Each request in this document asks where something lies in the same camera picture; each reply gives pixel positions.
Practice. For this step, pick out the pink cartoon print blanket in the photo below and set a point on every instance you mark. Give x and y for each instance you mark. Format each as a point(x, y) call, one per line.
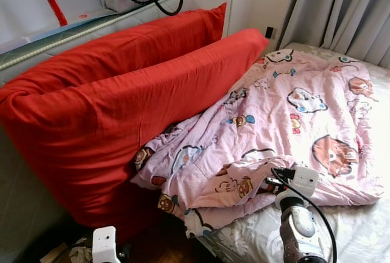
point(292, 105)

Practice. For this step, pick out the grey curtain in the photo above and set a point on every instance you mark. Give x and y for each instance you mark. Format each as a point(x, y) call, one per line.
point(335, 7)

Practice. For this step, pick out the large red cushion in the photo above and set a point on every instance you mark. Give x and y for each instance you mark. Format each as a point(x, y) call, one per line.
point(91, 141)

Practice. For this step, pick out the flat red cushion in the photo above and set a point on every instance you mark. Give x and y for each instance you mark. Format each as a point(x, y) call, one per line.
point(122, 47)

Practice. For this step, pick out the crumpled brown paper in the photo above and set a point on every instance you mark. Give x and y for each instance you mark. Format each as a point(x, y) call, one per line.
point(73, 254)

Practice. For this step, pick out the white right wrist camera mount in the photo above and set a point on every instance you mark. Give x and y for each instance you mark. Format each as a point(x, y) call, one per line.
point(304, 181)

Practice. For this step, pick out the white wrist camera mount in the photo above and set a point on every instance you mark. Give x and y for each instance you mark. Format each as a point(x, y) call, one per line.
point(105, 245)
point(304, 181)

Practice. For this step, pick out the black wall socket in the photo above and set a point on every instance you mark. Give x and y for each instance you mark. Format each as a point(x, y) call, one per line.
point(269, 32)

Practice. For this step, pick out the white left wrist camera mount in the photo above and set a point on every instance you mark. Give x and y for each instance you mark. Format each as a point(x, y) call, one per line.
point(105, 245)

